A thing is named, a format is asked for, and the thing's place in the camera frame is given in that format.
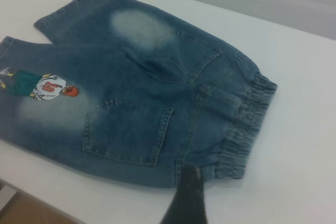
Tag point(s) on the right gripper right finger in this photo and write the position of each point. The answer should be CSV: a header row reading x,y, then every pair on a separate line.
x,y
200,200

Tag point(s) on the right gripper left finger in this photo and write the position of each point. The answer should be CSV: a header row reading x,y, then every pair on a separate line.
x,y
182,197

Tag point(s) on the blue denim shorts with print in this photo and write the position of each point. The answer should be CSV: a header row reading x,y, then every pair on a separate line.
x,y
131,77

